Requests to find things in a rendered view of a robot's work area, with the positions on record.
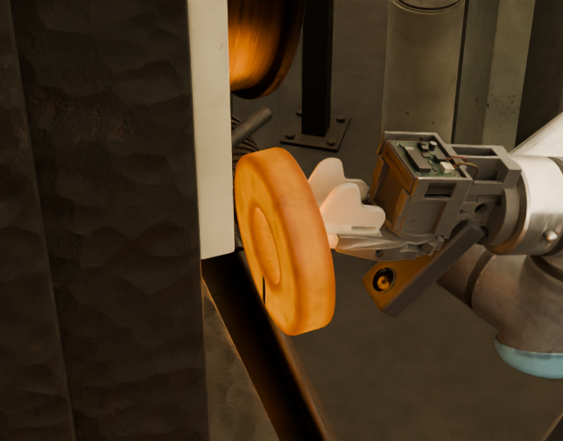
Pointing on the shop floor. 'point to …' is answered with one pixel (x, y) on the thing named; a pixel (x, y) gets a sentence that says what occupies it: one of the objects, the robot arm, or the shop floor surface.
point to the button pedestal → (493, 72)
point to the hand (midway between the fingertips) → (284, 223)
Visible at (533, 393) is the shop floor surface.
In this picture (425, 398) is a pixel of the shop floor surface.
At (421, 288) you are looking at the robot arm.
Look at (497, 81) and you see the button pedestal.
